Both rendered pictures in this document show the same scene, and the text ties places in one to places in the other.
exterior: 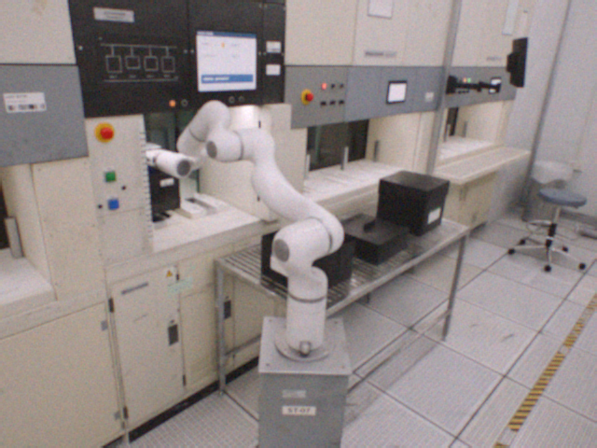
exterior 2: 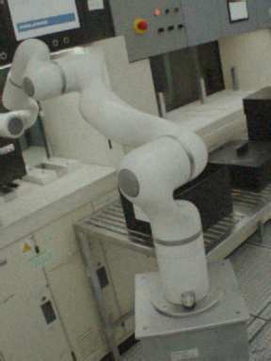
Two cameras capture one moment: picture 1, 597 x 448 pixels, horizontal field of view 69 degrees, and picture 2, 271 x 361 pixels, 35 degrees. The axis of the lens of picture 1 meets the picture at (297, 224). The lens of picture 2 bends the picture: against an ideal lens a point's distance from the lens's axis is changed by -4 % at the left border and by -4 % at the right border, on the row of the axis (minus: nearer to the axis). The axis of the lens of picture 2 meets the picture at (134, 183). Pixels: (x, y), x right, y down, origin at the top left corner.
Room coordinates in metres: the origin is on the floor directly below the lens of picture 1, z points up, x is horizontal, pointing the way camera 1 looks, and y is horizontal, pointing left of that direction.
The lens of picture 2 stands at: (0.21, -0.06, 1.45)
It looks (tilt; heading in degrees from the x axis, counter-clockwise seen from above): 21 degrees down; 6
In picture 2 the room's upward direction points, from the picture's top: 11 degrees counter-clockwise
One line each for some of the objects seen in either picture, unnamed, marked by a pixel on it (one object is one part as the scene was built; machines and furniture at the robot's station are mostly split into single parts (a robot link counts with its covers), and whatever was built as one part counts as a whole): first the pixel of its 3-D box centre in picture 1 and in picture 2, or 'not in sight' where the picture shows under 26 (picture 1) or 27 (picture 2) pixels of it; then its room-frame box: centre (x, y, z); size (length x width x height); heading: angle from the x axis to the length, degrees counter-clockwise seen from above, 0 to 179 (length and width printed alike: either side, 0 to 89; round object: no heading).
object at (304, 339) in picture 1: (305, 317); (183, 265); (1.17, -0.04, 0.85); 0.19 x 0.19 x 0.18
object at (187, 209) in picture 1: (199, 204); (49, 168); (2.05, 0.49, 0.89); 0.22 x 0.21 x 0.04; 47
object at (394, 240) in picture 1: (367, 233); (243, 159); (1.94, -0.34, 0.83); 0.29 x 0.29 x 0.13; 50
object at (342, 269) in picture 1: (307, 257); (176, 196); (1.62, -0.05, 0.85); 0.28 x 0.28 x 0.17; 46
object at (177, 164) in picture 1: (175, 164); (7, 125); (1.68, 0.49, 1.19); 0.13 x 0.09 x 0.08; 47
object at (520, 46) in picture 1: (492, 68); not in sight; (2.95, -1.18, 1.57); 0.53 x 0.40 x 0.36; 47
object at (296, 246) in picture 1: (301, 260); (160, 193); (1.14, -0.02, 1.07); 0.19 x 0.12 x 0.24; 136
